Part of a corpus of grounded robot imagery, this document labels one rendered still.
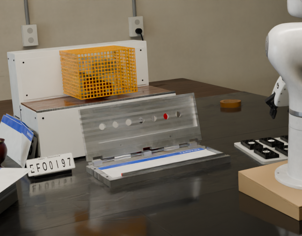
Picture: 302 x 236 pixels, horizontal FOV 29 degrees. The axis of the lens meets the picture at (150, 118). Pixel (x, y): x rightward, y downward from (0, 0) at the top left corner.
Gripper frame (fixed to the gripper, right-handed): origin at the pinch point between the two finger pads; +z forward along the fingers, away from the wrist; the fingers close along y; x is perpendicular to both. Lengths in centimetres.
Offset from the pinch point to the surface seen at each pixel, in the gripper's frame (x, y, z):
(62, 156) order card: 3, -75, 13
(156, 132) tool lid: 7.5, -41.7, 11.6
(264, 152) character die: -10.4, -8.5, 8.2
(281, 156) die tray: -13.0, -3.6, 7.8
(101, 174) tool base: -12, -65, 7
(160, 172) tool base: -15.2, -46.3, 6.0
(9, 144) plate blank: 30, -93, 33
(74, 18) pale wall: 172, -50, 75
